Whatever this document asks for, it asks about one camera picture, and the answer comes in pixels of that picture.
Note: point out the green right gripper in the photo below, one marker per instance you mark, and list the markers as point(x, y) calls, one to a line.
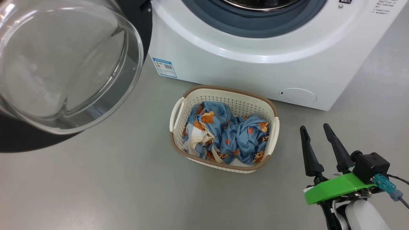
point(335, 188)

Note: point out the blue cartoon print garment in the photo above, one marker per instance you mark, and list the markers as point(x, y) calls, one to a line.
point(252, 140)

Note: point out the blue cartoon garment cream lining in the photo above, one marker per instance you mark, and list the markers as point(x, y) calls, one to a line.
point(207, 127)

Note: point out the round glass washer door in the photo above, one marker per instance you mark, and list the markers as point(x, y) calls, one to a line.
point(19, 140)

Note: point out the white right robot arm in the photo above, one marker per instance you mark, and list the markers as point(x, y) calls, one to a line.
point(364, 217)

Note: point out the white front-load washing machine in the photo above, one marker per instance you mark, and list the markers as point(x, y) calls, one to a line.
point(255, 70)

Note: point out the steel washer drum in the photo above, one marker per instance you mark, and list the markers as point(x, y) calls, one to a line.
point(258, 4)

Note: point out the round white filter cover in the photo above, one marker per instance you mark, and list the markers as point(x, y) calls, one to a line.
point(297, 95)

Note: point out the cream laundry basket brown rim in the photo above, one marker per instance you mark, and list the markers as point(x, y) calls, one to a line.
point(230, 95)

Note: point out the small black text sticker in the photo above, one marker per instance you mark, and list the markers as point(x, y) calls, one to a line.
point(381, 8)

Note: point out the blue energy label sticker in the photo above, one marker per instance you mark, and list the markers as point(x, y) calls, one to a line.
point(164, 67)

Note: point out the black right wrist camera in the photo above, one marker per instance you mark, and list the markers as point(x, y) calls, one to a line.
point(370, 166)

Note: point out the teal right camera connector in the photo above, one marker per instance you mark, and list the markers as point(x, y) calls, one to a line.
point(385, 185)

